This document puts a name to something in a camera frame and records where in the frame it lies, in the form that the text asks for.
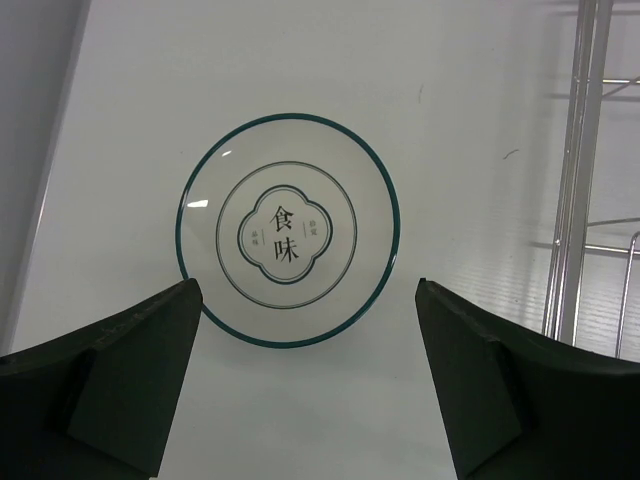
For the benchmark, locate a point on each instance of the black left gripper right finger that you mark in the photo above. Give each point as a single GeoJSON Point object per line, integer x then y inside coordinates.
{"type": "Point", "coordinates": [518, 405]}

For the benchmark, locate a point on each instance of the metal wire dish rack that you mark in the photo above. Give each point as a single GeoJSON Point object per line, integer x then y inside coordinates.
{"type": "Point", "coordinates": [592, 296]}

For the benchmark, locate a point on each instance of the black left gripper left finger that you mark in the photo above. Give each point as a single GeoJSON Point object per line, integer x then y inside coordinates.
{"type": "Point", "coordinates": [99, 402]}

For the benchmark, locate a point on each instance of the white plate green rim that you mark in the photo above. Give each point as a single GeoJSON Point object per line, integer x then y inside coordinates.
{"type": "Point", "coordinates": [291, 225]}

